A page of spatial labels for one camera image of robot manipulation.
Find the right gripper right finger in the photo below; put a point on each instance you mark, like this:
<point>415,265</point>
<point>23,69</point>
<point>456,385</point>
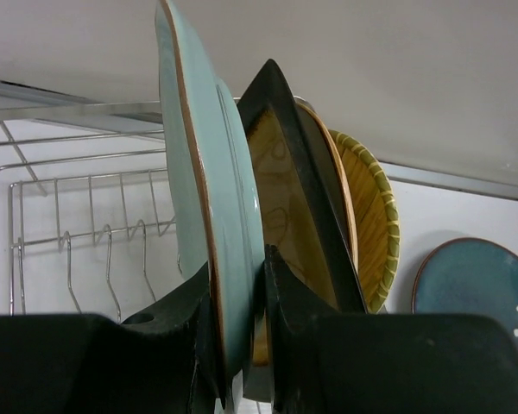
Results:
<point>325,361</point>

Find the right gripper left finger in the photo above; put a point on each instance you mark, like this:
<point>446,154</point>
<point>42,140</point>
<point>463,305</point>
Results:
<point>160,360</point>

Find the square brown yellow plate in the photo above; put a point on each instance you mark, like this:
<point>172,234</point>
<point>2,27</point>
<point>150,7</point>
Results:
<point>297,216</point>

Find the round woven bamboo plate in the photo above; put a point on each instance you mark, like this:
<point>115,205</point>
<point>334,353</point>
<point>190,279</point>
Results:
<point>376,218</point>

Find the light green flower plate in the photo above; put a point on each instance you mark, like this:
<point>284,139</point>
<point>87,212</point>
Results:
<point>212,184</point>

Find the round dark teal plate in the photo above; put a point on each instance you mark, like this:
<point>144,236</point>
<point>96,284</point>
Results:
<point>469,275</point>

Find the beige bird painted plate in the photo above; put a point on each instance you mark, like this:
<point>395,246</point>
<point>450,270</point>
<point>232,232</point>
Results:
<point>333,176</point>

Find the metal wire dish rack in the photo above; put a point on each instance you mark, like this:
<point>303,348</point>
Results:
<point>86,219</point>

